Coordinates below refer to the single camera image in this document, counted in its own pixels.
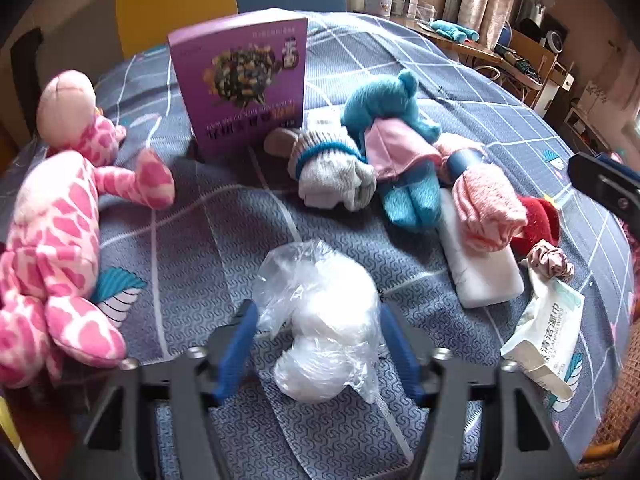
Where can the grey checked bedsheet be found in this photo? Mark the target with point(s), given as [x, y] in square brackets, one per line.
[225, 240]

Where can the grey sock bundle blue band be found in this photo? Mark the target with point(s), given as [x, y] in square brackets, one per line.
[330, 170]

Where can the pink spotted giraffe plush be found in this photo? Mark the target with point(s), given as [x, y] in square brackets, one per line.
[55, 230]

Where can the red knitted sock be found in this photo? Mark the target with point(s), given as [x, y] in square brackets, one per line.
[540, 220]

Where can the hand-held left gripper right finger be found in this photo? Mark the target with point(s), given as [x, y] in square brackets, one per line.
[400, 355]

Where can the wooden desk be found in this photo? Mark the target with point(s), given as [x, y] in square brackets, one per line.
[480, 50]

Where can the pink sock bundle blue band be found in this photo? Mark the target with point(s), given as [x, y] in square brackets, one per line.
[485, 210]

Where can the white wet wipes pack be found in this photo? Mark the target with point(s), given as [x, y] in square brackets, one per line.
[545, 340]

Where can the yellow board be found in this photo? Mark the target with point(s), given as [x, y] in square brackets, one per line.
[175, 5]

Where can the clear plastic bag of cotton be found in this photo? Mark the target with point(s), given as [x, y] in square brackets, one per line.
[325, 320]

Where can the white foam sponge block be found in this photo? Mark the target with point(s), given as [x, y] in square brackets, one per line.
[485, 275]

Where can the small metal tin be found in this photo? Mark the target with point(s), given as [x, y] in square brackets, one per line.
[402, 4]

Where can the pink hair scrunchie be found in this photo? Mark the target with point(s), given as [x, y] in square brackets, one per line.
[550, 260]

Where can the purple printed cardboard box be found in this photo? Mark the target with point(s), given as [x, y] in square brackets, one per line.
[235, 85]

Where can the dark chair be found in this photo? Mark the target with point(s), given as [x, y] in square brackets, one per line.
[27, 75]

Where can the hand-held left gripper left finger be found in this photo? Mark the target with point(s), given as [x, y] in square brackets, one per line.
[235, 355]

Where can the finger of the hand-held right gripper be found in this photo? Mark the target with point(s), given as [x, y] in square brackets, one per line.
[607, 185]

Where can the large metal tin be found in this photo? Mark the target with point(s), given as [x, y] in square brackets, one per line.
[377, 0]

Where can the teal plush toy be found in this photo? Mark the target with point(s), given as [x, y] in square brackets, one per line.
[452, 31]

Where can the blue teddy bear pink dress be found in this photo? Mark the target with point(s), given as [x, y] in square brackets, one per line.
[380, 105]

